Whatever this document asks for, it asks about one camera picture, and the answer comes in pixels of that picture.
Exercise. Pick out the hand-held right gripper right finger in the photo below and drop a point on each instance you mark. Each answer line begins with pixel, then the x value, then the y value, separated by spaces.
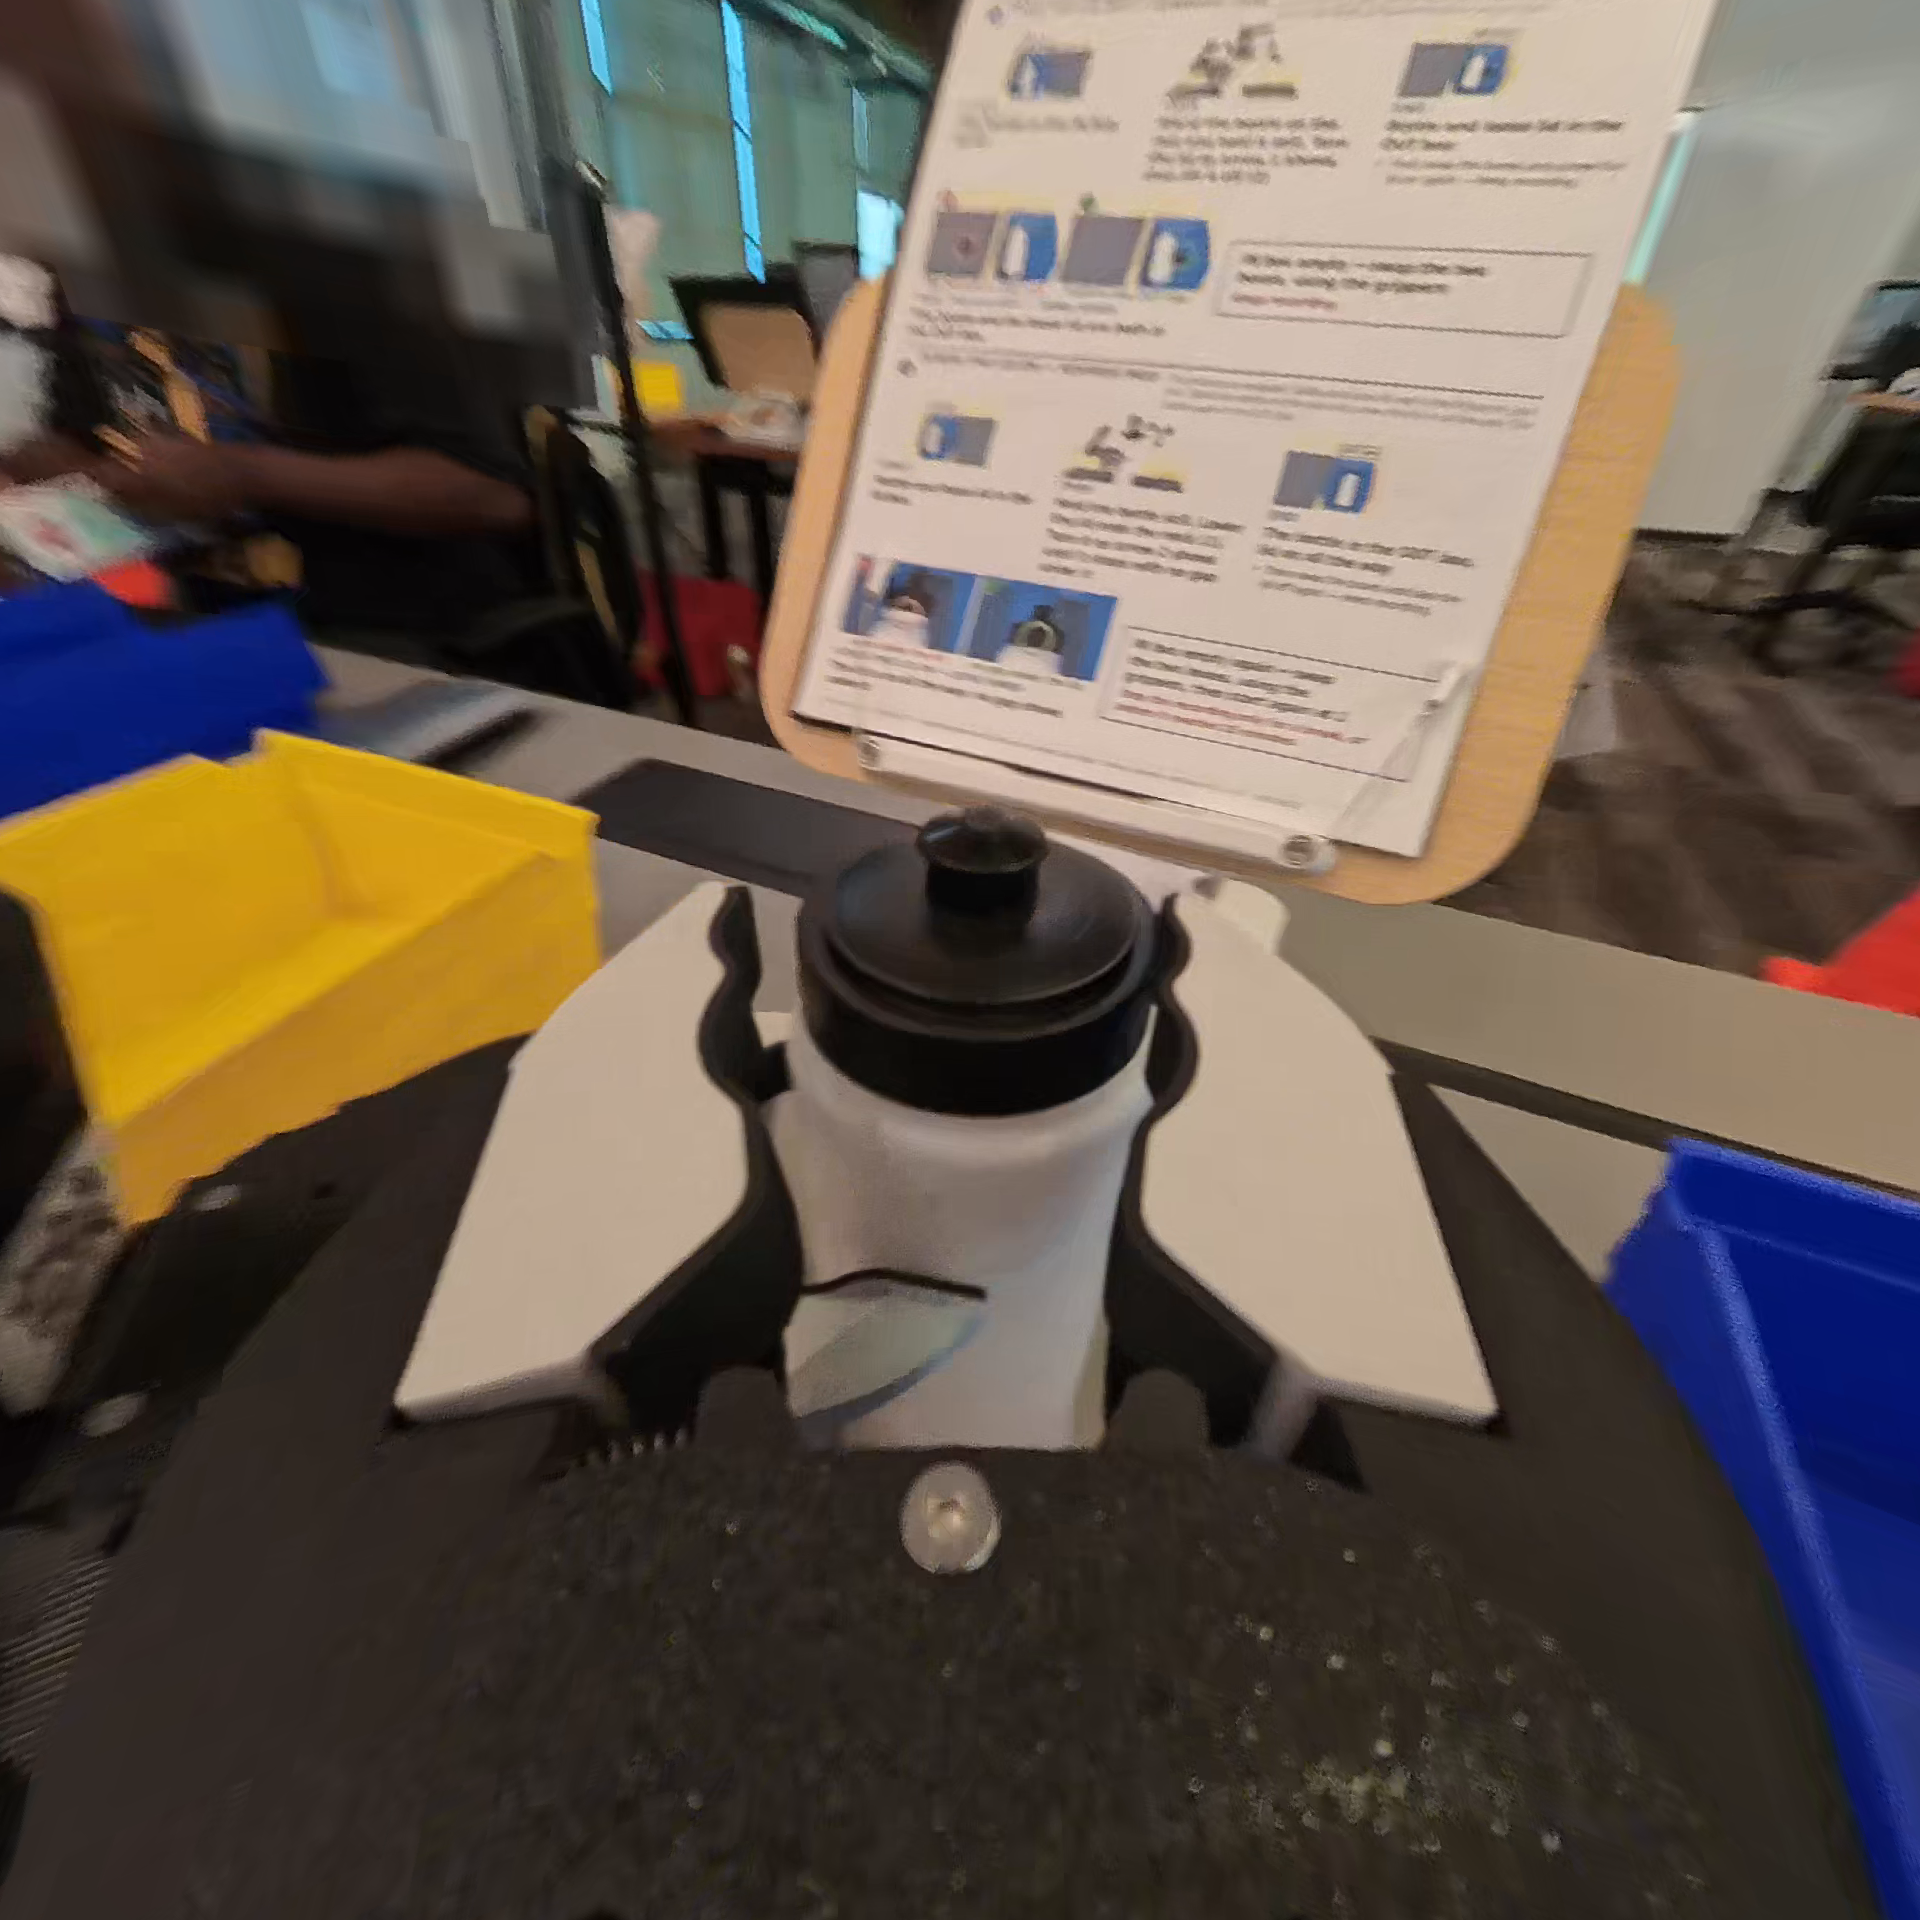
pixel 1305 1200

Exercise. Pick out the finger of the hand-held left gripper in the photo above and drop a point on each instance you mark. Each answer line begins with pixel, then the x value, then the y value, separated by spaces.
pixel 869 1344

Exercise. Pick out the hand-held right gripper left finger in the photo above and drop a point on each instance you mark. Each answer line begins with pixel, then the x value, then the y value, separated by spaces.
pixel 586 1215

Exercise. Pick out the white plastic bottle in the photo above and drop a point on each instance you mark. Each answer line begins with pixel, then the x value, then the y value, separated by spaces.
pixel 960 1200

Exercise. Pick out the yellow plastic bin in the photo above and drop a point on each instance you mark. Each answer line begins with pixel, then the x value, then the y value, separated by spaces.
pixel 301 931

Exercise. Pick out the black bottle lid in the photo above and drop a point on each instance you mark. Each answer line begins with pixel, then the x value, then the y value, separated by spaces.
pixel 974 990

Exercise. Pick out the person's left forearm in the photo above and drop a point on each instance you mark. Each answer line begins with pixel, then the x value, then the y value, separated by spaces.
pixel 51 1303

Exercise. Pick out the dark tray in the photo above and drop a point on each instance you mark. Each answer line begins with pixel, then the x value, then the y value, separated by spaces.
pixel 435 719

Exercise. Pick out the blue ribbed plastic bin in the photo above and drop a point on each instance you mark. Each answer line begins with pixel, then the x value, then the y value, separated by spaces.
pixel 150 691

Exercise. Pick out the red floor bag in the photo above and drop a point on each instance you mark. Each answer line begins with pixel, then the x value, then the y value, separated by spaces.
pixel 704 640

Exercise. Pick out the orange traffic cone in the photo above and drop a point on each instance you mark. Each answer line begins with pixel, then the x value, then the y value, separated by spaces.
pixel 1862 961

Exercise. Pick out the printed packet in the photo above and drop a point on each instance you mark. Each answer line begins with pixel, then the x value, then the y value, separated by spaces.
pixel 66 529

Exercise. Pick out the black stanchion pole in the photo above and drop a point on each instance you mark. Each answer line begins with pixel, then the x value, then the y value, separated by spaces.
pixel 640 451

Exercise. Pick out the wooden background table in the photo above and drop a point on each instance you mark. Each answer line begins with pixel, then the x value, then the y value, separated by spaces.
pixel 734 451

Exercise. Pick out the printed instruction sheet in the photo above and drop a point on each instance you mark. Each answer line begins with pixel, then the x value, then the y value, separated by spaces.
pixel 1273 375

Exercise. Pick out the small yellow bin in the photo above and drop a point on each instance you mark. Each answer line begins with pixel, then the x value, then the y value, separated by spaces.
pixel 658 388

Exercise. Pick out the black office chair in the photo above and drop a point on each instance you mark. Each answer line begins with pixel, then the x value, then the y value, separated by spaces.
pixel 1862 496

